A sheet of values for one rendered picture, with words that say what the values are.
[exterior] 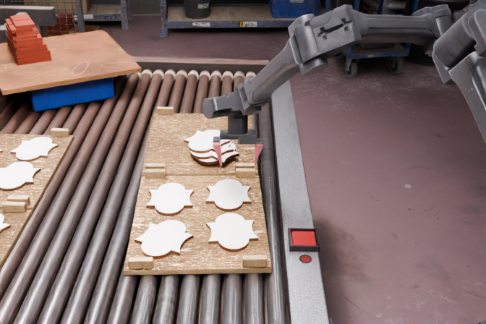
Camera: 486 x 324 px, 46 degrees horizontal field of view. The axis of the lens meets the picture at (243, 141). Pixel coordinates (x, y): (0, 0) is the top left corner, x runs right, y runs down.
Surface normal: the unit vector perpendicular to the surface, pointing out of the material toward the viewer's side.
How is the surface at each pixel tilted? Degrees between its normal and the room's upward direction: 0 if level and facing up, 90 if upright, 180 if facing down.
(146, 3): 90
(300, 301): 0
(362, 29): 52
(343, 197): 0
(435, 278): 0
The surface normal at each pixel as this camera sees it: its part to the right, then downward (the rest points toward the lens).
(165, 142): 0.03, -0.87
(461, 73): -0.92, 0.13
